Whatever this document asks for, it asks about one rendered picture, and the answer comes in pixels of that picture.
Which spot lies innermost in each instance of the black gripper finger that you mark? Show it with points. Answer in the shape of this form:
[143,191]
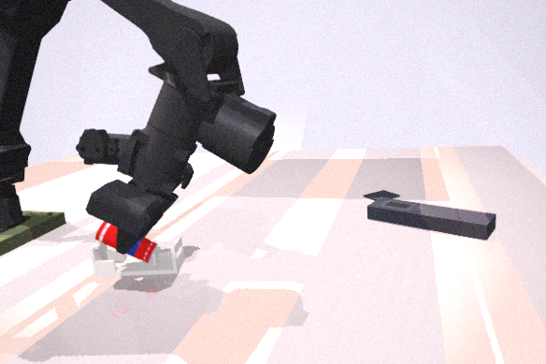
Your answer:
[126,240]
[168,201]

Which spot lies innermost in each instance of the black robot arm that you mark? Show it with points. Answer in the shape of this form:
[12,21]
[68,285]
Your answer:
[189,106]

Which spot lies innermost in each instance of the red and blue striped cylinder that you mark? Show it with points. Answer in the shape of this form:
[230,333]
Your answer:
[142,250]

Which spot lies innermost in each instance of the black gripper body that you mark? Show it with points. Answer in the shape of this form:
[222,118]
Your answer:
[160,166]

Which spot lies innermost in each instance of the white battery holder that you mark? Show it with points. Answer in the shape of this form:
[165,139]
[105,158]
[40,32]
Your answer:
[109,263]

